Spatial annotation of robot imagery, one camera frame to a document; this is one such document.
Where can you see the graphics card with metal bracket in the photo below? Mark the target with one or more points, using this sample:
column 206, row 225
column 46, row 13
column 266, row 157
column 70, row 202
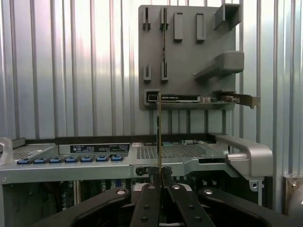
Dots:
column 184, row 98

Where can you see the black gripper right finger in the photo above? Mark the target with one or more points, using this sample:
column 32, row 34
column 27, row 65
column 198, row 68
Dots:
column 184, row 208

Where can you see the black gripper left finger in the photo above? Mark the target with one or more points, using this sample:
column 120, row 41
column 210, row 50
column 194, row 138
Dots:
column 146, row 208

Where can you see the open grey PC case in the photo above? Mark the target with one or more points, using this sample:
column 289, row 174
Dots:
column 71, row 170

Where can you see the grey plastic parts rack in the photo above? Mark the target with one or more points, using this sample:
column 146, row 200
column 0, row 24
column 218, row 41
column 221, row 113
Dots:
column 189, row 54

